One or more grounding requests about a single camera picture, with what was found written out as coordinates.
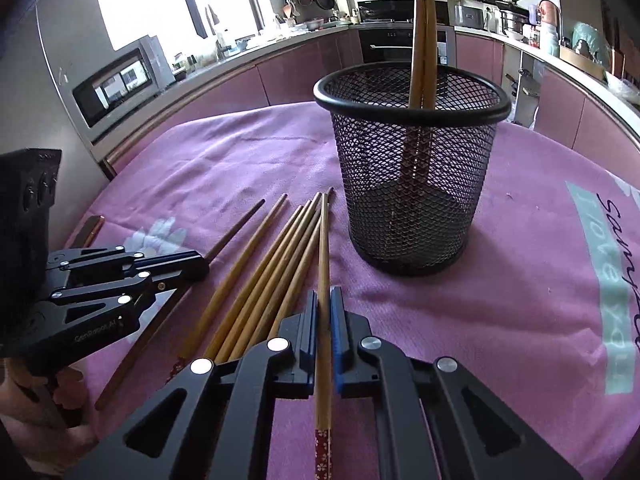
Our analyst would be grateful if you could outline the bamboo chopstick nine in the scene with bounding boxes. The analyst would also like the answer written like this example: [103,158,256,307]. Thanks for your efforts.
[264,188,333,339]

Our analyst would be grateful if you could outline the bamboo chopstick three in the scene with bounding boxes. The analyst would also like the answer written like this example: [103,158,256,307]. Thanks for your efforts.
[203,205,304,361]

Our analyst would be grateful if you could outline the black built-in oven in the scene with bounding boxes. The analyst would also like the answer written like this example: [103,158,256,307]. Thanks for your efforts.
[357,23,457,66]

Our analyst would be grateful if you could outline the pink kitchen cabinets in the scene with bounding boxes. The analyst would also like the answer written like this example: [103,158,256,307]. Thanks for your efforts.
[102,27,639,184]

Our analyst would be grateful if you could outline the dark bamboo chopstick two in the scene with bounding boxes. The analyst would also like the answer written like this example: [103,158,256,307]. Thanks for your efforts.
[94,198,265,411]

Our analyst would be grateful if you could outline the black mesh utensil holder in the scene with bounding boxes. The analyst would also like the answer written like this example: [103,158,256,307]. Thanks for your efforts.
[314,61,511,276]

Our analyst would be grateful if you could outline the bamboo chopstick four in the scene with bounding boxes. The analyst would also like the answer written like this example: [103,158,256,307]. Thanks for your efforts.
[214,197,314,364]

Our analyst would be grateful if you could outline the silver microwave oven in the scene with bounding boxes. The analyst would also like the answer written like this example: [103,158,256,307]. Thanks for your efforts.
[70,36,176,145]

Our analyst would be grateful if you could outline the bamboo chopstick five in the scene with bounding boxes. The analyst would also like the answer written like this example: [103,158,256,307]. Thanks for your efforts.
[224,193,321,361]

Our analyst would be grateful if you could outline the pink floral tablecloth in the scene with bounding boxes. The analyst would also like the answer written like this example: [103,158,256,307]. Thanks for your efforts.
[90,102,639,479]

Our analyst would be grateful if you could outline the bamboo chopstick one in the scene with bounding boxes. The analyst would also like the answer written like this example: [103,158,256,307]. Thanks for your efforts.
[167,193,288,380]

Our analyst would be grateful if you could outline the steel pot on counter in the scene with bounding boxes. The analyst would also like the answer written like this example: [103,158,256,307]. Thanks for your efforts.
[500,6,529,36]

